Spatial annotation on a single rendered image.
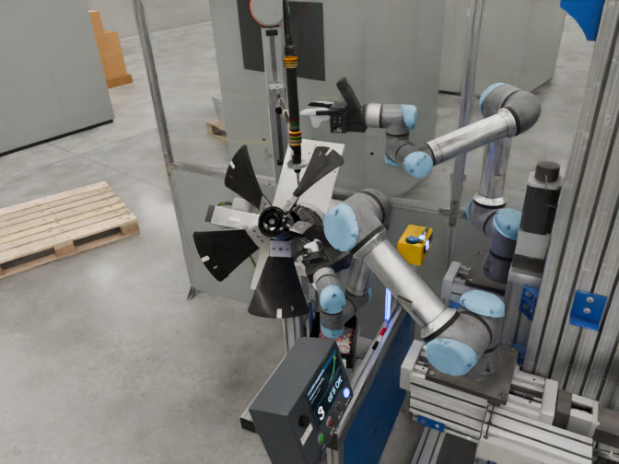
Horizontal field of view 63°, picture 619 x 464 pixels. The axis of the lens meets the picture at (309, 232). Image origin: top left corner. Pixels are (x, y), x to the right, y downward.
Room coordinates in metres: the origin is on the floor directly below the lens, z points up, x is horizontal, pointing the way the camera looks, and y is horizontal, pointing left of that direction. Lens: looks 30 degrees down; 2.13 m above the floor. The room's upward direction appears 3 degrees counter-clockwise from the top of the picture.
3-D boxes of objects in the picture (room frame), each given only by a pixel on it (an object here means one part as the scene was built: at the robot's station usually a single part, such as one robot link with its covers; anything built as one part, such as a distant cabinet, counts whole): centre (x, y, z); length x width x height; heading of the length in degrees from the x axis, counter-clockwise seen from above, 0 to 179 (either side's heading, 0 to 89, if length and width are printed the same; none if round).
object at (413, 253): (1.74, -0.43, 1.02); 0.16 x 0.10 x 0.11; 152
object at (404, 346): (1.39, -0.24, 0.45); 0.82 x 0.02 x 0.66; 152
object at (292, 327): (1.80, 0.10, 0.46); 0.09 x 0.05 x 0.91; 62
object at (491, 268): (1.50, -0.70, 1.09); 0.15 x 0.15 x 0.10
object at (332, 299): (1.24, -0.05, 1.17); 0.11 x 0.08 x 0.09; 9
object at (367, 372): (1.39, -0.24, 0.82); 0.90 x 0.04 x 0.08; 152
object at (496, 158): (1.63, -0.67, 1.41); 0.15 x 0.12 x 0.55; 14
